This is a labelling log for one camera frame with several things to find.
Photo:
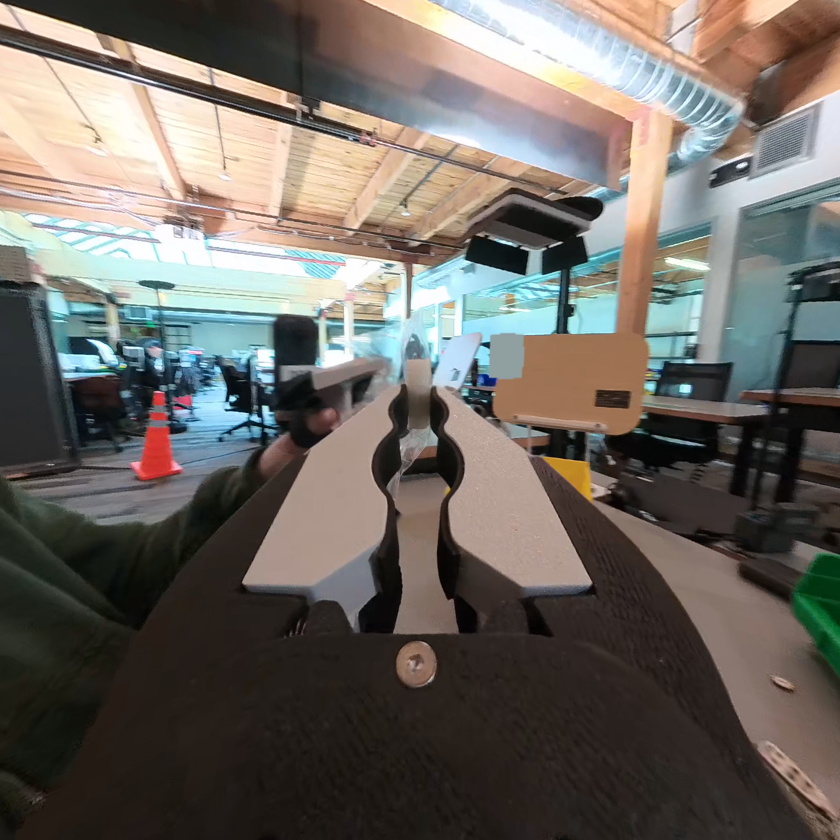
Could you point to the yellow plastic bin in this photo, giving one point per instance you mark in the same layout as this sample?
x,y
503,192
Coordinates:
x,y
568,476

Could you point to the green plastic bin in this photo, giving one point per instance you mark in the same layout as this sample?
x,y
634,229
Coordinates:
x,y
820,604

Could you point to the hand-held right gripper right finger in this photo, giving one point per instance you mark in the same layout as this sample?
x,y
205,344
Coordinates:
x,y
512,518

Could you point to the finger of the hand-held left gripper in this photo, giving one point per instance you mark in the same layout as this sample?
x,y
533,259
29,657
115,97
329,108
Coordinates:
x,y
344,380

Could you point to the silver ventilation duct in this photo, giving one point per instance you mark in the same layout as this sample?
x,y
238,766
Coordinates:
x,y
623,65

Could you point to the white tilted panel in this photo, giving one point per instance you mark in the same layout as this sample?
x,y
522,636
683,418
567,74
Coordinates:
x,y
458,361

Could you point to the clear plastic bag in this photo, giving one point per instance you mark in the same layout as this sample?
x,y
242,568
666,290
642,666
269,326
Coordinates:
x,y
415,400

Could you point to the dark box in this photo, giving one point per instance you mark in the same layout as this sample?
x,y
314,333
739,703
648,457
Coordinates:
x,y
774,528

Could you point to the black light stand pole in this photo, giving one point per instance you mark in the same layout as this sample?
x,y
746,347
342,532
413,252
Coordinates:
x,y
562,302

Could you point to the grey desk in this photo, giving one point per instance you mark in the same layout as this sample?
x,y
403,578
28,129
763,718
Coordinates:
x,y
722,630

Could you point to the small metal washer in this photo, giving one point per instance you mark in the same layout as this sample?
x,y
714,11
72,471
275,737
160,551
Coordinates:
x,y
783,683

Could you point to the black studio light panel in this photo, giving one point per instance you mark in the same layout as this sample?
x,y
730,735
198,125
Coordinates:
x,y
525,220

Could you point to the person's left hand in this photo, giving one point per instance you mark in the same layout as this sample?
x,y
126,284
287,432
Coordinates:
x,y
282,456

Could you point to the person's left forearm green sleeve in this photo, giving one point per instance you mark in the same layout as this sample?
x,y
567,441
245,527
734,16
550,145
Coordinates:
x,y
65,590

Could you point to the black monitor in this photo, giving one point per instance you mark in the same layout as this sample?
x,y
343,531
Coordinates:
x,y
26,380

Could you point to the black floor lamp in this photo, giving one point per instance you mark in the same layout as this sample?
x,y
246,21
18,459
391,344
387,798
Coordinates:
x,y
157,315

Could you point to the wooden puzzle piece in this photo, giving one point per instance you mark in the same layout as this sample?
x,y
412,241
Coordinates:
x,y
791,778

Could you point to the orange traffic cone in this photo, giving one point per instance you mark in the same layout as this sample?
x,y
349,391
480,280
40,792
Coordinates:
x,y
157,446

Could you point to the wooden side table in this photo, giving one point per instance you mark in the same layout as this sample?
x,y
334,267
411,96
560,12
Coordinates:
x,y
794,407

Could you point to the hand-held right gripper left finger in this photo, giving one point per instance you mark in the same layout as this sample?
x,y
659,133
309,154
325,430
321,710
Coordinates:
x,y
315,525

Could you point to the light wooden panel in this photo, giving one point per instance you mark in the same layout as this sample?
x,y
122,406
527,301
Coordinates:
x,y
577,374

